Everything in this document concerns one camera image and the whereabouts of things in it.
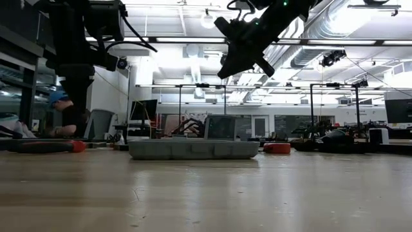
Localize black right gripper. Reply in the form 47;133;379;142
214;15;276;80

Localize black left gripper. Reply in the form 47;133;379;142
55;63;95;141

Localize red-handled pliers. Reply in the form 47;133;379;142
6;140;87;154

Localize red tape measure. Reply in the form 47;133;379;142
263;142;292;155

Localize grey plastic tool case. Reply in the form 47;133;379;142
127;139;261;161

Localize person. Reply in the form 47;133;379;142
44;90;93;139

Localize grey panel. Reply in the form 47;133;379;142
84;109;116;140

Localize grey framed monitor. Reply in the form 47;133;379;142
203;114;238;141

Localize black monitor on stand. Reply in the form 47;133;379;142
130;99;158;122

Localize white bag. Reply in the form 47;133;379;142
0;112;37;139

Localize black ceiling-mounted device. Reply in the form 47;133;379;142
320;49;348;68

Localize black grey work glove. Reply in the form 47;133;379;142
318;128;355;145

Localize white box device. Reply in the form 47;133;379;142
368;128;390;145

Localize large black monitor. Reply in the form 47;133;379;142
384;98;412;125

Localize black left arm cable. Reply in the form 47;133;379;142
96;9;158;54

